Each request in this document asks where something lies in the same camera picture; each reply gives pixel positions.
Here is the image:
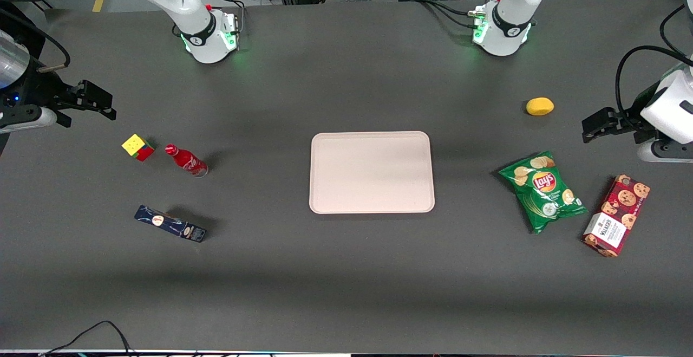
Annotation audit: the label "red cookie box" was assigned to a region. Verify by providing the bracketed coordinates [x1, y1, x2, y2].
[582, 174, 651, 258]

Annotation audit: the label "beige plastic tray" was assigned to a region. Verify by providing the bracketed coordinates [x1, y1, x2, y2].
[309, 131, 436, 215]

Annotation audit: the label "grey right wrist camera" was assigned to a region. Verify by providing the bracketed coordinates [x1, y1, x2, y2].
[0, 105, 58, 133]

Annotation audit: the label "multicoloured puzzle cube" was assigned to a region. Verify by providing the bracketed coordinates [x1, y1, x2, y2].
[121, 134, 156, 162]

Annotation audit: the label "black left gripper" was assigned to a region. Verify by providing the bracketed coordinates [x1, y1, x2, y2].
[582, 107, 650, 144]

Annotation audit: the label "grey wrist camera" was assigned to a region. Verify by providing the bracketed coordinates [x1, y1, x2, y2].
[636, 139, 693, 164]
[0, 105, 58, 133]

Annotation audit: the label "green Lay's chips bag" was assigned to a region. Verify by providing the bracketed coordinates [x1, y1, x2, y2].
[498, 151, 588, 235]

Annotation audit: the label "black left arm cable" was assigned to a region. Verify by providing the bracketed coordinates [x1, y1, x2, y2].
[616, 4, 693, 122]

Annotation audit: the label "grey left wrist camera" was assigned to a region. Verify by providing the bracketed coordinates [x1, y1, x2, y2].
[636, 139, 693, 164]

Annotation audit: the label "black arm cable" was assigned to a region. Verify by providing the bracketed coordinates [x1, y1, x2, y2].
[616, 4, 693, 122]
[0, 8, 71, 74]

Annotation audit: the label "red coke bottle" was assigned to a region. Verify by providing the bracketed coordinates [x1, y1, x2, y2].
[165, 144, 209, 178]

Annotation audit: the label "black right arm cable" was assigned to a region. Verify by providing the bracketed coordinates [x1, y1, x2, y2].
[0, 8, 71, 74]

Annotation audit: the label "black left base cables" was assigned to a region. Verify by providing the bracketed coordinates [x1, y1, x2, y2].
[410, 0, 488, 30]

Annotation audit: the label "yellow lemon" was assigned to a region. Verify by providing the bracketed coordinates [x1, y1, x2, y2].
[526, 97, 555, 116]

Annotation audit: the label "black cable at table edge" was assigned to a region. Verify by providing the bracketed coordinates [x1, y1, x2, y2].
[39, 320, 134, 357]

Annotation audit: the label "dark blue carton box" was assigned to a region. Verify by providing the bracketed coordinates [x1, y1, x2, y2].
[134, 204, 207, 243]

